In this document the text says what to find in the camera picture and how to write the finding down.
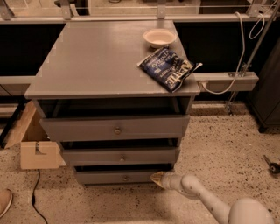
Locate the grey top drawer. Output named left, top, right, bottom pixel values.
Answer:
left=40, top=115, right=190, bottom=142

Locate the grey metal rail frame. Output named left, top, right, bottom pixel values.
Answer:
left=0, top=0, right=280, bottom=95

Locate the white paper bowl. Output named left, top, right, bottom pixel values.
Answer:
left=143, top=29, right=177, bottom=49

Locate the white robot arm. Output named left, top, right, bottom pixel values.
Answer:
left=150, top=171, right=275, bottom=224

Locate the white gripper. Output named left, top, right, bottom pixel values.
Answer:
left=150, top=171, right=183, bottom=191

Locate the grey bottom drawer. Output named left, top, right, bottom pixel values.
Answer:
left=74, top=164, right=174, bottom=185

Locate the black floor cable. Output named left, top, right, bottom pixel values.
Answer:
left=31, top=169, right=49, bottom=224

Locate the grey middle drawer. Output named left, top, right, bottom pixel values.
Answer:
left=62, top=147, right=179, bottom=165

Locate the grey drawer cabinet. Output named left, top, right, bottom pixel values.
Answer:
left=24, top=19, right=201, bottom=186

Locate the dark grey side cabinet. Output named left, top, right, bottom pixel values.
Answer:
left=248, top=38, right=280, bottom=133

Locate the grey drawer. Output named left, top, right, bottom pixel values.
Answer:
left=74, top=164, right=174, bottom=185
left=62, top=147, right=179, bottom=165
left=40, top=115, right=190, bottom=142

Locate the slanted metal pole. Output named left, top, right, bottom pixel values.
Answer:
left=225, top=0, right=280, bottom=116

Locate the white hanging cable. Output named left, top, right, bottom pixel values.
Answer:
left=199, top=11, right=266, bottom=95

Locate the cardboard box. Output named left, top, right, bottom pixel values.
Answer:
left=4, top=101, right=67, bottom=170

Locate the blue chip bag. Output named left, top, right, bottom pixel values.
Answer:
left=137, top=47, right=202, bottom=93

